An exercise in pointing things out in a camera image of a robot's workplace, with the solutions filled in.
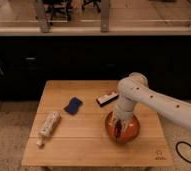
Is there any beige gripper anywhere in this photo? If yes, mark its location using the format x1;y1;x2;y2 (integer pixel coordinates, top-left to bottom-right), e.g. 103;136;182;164
109;113;129;140

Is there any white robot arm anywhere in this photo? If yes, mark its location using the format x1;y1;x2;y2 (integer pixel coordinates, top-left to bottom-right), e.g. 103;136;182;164
111;72;191;132

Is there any orange ceramic bowl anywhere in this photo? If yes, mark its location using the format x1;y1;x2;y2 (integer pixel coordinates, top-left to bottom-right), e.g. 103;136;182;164
105;112;140;144

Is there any black and white eraser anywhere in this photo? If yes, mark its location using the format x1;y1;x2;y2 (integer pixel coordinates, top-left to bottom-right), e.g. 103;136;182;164
96;91;119;107

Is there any blue sponge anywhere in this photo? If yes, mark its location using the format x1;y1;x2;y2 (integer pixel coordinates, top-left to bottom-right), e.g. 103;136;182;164
64;97;83;115

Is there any wooden table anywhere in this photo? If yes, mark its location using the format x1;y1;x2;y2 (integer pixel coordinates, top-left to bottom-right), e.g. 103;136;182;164
22;80;172;167

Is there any dark cabinet counter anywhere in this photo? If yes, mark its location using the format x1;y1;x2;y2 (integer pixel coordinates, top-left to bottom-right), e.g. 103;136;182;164
0;35;191;100

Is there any black office chair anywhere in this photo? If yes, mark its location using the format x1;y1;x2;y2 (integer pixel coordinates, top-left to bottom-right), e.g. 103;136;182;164
42;0;71;21

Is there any black cable right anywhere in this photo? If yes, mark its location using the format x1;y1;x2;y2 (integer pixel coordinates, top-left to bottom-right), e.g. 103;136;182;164
175;141;191;171

